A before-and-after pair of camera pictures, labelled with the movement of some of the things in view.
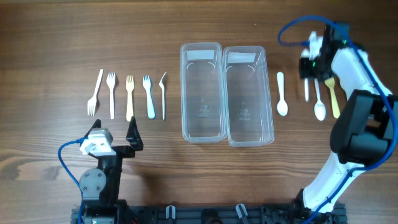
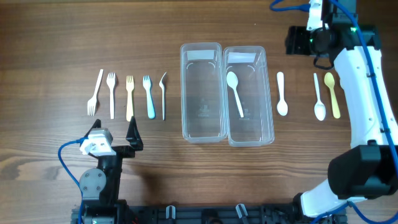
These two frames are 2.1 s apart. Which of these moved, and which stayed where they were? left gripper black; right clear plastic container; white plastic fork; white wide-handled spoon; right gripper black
Moved: right gripper black
Stayed: left gripper black; white wide-handled spoon; right clear plastic container; white plastic fork
